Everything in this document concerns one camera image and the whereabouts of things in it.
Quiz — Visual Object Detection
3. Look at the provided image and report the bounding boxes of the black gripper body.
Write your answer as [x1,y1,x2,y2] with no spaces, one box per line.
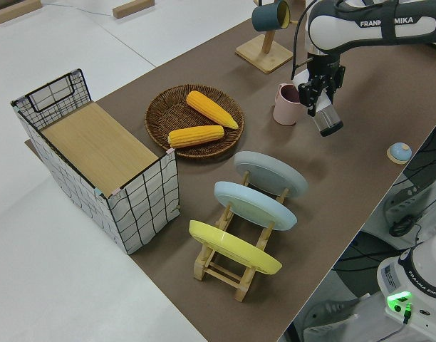
[308,56,346,88]

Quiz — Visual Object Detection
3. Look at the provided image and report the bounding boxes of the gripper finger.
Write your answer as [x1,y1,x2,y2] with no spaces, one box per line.
[298,81,324,117]
[327,83,342,104]

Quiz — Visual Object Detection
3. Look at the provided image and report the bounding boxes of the white thermos cup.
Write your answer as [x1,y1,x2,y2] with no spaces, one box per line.
[292,69,344,138]

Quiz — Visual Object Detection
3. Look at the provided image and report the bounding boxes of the pink ceramic mug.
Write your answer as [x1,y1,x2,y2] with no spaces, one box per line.
[273,83,308,126]

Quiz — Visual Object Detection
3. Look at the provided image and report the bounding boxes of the wooden mug tree rack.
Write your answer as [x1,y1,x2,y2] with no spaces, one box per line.
[234,0,299,74]

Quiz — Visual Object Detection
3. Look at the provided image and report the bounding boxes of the brown table mat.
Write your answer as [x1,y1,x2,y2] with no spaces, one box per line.
[24,0,436,342]

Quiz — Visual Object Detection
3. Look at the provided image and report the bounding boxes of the dark blue ceramic mug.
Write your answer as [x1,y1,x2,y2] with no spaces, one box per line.
[251,0,292,31]

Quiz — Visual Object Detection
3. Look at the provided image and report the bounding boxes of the blue bell on wooden base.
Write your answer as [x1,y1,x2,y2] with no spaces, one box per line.
[386,142,413,165]

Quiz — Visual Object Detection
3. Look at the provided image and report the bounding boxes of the grey plate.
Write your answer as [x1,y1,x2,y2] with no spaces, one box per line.
[233,150,308,199]

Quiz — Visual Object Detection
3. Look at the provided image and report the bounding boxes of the yellow corn cob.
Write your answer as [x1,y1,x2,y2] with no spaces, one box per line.
[167,125,225,149]
[186,90,239,130]

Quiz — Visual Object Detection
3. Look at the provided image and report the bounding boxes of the light blue plate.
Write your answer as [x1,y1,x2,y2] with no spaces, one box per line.
[213,180,298,232]

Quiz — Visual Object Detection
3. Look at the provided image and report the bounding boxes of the brown wicker basket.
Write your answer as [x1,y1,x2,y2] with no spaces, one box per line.
[145,83,246,160]

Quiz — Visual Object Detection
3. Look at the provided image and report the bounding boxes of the yellow plate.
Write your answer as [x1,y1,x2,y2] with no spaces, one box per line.
[188,219,283,276]

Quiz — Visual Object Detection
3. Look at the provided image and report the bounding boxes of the wooden block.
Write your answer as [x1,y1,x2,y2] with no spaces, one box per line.
[0,0,43,25]
[113,0,155,19]

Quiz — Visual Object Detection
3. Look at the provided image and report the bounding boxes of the wooden plate rack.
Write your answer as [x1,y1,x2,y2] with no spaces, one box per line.
[192,170,290,303]

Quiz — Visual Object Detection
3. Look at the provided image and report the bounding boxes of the wooden stepped shelf insert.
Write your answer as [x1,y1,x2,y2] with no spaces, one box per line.
[41,103,160,192]

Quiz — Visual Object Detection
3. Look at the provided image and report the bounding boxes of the black coiled cable bundle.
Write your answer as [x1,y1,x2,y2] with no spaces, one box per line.
[388,215,418,238]

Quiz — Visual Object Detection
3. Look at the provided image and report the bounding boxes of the wire and wood shelf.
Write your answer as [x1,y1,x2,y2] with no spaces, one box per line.
[10,68,181,256]

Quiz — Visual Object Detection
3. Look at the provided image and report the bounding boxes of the black base cable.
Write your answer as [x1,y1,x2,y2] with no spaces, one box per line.
[399,302,413,326]

